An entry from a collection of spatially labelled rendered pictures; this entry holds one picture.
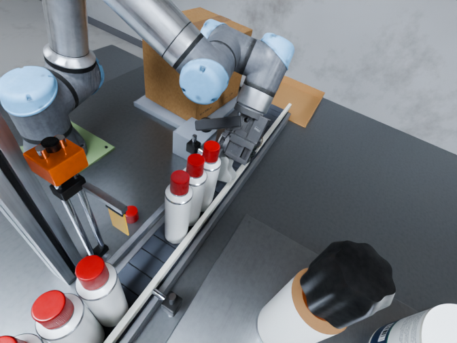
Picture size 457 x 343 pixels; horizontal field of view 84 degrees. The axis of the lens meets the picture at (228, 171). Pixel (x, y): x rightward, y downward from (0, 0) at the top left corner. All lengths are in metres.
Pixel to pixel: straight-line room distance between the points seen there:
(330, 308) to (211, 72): 0.36
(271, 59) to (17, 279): 0.67
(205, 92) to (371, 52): 2.11
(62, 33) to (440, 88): 2.40
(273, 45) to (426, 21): 1.93
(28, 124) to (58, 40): 0.21
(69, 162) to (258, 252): 0.44
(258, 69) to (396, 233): 0.65
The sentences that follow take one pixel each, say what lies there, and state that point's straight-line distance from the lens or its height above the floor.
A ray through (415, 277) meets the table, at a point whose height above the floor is 0.83.
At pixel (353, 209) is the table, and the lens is 0.91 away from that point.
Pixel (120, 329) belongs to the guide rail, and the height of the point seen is 0.92.
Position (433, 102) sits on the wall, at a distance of 2.60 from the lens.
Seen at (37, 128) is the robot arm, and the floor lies 0.97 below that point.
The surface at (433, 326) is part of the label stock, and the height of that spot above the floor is 1.02.
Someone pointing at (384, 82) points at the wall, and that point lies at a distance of 2.53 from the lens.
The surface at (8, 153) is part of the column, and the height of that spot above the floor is 1.18.
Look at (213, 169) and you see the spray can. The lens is 0.52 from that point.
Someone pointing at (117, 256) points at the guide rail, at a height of 0.96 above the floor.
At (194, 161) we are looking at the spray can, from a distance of 0.47.
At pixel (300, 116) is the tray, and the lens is 1.18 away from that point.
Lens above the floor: 1.42
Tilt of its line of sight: 46 degrees down
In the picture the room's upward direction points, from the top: 15 degrees clockwise
